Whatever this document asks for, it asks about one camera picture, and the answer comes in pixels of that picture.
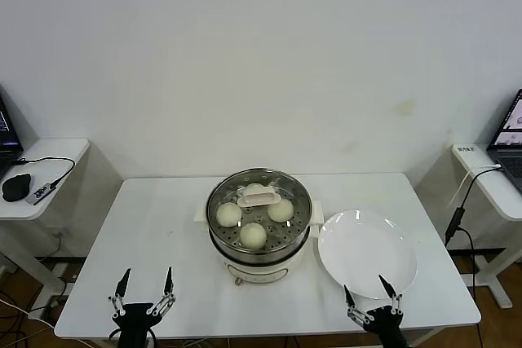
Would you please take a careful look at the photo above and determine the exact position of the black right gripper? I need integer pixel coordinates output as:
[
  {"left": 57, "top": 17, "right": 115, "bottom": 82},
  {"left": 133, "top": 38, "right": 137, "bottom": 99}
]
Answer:
[{"left": 343, "top": 275, "right": 409, "bottom": 348}]

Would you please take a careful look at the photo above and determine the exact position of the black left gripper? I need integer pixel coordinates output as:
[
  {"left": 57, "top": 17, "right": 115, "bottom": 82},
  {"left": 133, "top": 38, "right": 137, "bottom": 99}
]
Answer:
[{"left": 108, "top": 266, "right": 178, "bottom": 348}]

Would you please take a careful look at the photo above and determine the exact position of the white steamed baozi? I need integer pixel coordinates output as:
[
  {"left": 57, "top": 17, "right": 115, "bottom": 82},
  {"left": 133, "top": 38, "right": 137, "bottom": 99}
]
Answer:
[
  {"left": 215, "top": 202, "right": 243, "bottom": 228},
  {"left": 267, "top": 200, "right": 294, "bottom": 222},
  {"left": 239, "top": 221, "right": 268, "bottom": 249},
  {"left": 243, "top": 183, "right": 268, "bottom": 198}
]

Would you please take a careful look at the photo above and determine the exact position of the round glass pot lid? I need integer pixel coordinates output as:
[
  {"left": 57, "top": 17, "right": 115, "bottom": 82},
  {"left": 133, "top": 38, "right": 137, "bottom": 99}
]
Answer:
[{"left": 205, "top": 167, "right": 313, "bottom": 252}]

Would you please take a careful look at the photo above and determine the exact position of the perforated stainless steel steamer basket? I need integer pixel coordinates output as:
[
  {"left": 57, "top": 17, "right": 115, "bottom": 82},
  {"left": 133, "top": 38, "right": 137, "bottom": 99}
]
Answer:
[{"left": 205, "top": 167, "right": 313, "bottom": 264}]

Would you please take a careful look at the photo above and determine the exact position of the round white plate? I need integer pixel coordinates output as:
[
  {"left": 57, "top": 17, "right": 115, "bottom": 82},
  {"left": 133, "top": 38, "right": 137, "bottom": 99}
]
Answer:
[{"left": 317, "top": 209, "right": 419, "bottom": 299}]

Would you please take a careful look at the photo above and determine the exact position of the grey USB hub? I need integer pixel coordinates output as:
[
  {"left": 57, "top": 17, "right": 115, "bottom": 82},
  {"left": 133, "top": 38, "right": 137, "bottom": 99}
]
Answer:
[{"left": 24, "top": 181, "right": 57, "bottom": 205}]

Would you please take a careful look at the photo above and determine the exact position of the white desk with label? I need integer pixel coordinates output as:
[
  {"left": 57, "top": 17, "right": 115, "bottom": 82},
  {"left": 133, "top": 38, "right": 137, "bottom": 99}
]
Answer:
[{"left": 446, "top": 142, "right": 522, "bottom": 311}]

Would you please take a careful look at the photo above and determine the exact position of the black computer mouse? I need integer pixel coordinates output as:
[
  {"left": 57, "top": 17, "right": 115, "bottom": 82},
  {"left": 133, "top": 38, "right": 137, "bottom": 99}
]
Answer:
[{"left": 1, "top": 174, "right": 33, "bottom": 203}]

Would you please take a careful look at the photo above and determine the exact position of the white desk with mouse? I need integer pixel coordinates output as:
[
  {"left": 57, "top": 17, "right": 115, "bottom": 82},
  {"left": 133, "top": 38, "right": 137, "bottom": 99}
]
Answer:
[{"left": 0, "top": 138, "right": 91, "bottom": 296}]

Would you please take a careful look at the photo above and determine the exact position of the black laptop beside mouse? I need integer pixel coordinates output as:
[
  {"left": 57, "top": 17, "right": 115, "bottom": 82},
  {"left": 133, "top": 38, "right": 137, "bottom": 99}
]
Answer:
[{"left": 0, "top": 85, "right": 24, "bottom": 180}]

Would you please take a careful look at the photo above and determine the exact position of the black cable with adapter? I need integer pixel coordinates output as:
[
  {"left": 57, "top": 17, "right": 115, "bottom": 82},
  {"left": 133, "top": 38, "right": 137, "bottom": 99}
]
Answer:
[{"left": 444, "top": 165, "right": 503, "bottom": 284}]

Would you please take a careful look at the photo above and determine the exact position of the white laptop cable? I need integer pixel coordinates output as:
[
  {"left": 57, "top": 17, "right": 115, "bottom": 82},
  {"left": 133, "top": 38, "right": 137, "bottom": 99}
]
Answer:
[{"left": 449, "top": 164, "right": 503, "bottom": 205}]

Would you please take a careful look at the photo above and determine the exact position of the black USB hub cable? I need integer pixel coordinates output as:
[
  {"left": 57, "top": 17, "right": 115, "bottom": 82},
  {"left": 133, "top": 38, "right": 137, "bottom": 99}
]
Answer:
[{"left": 11, "top": 156, "right": 77, "bottom": 186}]

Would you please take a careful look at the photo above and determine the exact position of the grey laptop with cables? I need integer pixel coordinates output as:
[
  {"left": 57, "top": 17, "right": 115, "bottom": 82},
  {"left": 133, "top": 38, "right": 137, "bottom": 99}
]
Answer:
[{"left": 486, "top": 87, "right": 522, "bottom": 194}]

